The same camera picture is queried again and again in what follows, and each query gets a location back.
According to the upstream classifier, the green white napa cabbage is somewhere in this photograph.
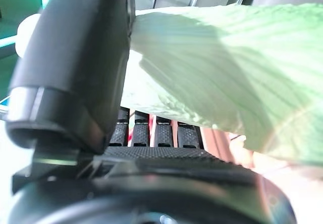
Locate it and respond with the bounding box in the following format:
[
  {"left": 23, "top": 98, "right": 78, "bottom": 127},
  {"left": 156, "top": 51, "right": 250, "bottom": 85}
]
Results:
[{"left": 15, "top": 3, "right": 323, "bottom": 169}]

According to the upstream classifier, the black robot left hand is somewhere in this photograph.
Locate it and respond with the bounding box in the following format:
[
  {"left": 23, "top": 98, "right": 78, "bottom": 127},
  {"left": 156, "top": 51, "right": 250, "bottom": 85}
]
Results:
[{"left": 5, "top": 0, "right": 297, "bottom": 224}]

